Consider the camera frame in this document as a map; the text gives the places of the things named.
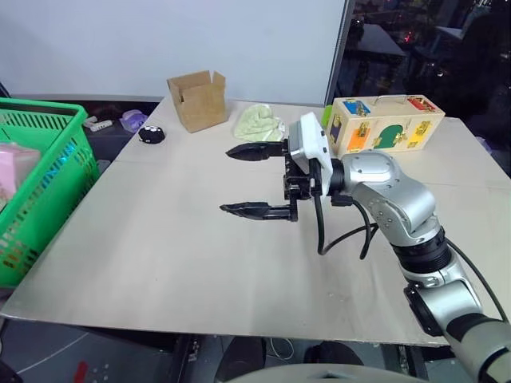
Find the pink box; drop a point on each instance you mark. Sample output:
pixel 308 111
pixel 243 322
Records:
pixel 16 167

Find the purple plastic container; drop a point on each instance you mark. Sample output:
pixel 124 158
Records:
pixel 133 119

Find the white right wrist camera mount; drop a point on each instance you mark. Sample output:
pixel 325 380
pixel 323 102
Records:
pixel 315 139

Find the white small device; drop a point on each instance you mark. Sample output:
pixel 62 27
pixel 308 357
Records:
pixel 97 125

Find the grey rounded robot torso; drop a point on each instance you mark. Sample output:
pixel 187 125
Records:
pixel 319 374

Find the dark rounded shape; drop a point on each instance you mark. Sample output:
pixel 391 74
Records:
pixel 333 353
pixel 243 357

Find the light green cloth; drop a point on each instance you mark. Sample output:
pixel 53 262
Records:
pixel 257 123

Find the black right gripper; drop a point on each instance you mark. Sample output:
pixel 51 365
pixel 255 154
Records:
pixel 296 185

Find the black side table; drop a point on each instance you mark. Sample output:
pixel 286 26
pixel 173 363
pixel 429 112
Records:
pixel 116 104

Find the green plastic basket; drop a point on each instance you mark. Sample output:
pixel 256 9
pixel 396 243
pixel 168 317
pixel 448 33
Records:
pixel 60 171

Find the small open cardboard box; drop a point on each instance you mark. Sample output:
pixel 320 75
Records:
pixel 201 107

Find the grey window frame post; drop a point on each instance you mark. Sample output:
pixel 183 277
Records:
pixel 339 52

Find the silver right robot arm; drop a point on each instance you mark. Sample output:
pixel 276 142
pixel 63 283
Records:
pixel 399 191

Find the black round white-dotted object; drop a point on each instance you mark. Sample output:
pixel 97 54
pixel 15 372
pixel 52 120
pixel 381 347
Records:
pixel 151 135

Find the wooden latch puzzle box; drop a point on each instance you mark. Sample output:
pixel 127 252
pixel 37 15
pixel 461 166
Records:
pixel 383 127

